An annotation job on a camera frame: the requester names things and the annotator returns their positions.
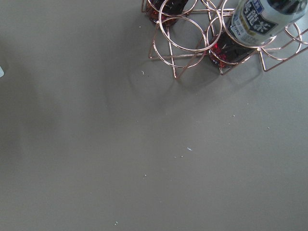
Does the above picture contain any tea bottle back left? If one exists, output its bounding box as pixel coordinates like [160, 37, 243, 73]
[145, 0, 188, 23]

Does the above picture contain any copper wire bottle rack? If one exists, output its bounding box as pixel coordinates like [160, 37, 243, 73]
[141, 0, 308, 79]

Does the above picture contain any tea bottle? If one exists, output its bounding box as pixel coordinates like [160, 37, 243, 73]
[209, 0, 308, 68]
[145, 0, 188, 23]

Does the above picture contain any tea bottle front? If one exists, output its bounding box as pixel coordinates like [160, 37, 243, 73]
[209, 0, 308, 68]

